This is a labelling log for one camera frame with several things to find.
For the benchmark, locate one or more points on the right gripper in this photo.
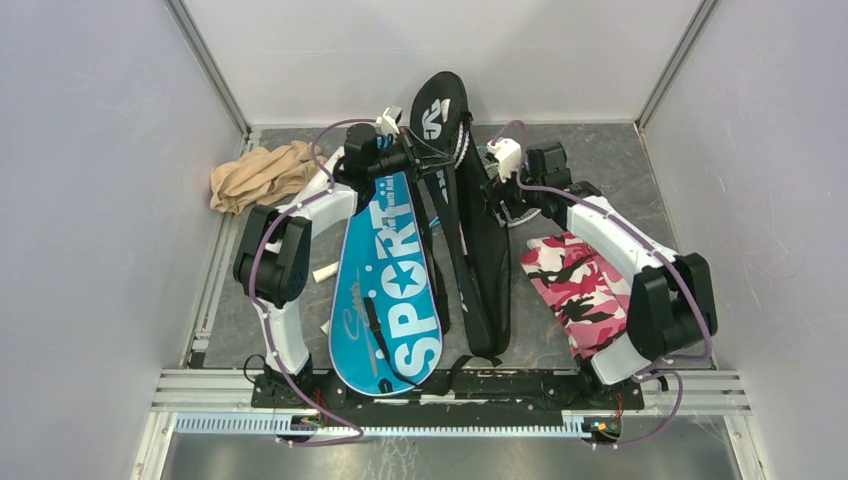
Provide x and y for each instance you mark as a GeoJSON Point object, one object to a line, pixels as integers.
{"type": "Point", "coordinates": [495, 190]}

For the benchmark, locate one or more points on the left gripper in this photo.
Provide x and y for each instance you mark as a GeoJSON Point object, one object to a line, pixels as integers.
{"type": "Point", "coordinates": [414, 162]}

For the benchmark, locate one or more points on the black Crossway racket bag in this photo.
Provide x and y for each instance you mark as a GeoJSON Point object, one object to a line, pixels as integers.
{"type": "Point", "coordinates": [478, 244]}

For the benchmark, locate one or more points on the blue Sport racket bag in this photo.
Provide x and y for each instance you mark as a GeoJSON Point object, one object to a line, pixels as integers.
{"type": "Point", "coordinates": [385, 334]}

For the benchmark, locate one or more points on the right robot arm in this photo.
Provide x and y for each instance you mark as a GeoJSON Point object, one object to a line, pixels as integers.
{"type": "Point", "coordinates": [671, 309]}

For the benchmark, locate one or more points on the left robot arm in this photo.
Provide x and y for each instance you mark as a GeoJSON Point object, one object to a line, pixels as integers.
{"type": "Point", "coordinates": [275, 251]}

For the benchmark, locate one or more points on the blue badminton racket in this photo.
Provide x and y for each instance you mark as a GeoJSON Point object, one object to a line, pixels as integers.
{"type": "Point", "coordinates": [504, 216]}

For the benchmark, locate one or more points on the pink camouflage cloth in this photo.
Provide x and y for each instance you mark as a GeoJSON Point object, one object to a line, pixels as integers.
{"type": "Point", "coordinates": [589, 297]}

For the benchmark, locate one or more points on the white grip tape roll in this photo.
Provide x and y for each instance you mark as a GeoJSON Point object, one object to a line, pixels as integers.
{"type": "Point", "coordinates": [325, 273]}

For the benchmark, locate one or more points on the beige cloth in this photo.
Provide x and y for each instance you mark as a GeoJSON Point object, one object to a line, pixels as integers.
{"type": "Point", "coordinates": [262, 177]}

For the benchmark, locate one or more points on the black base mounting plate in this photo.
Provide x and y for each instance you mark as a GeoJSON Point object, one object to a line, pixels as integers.
{"type": "Point", "coordinates": [468, 398]}

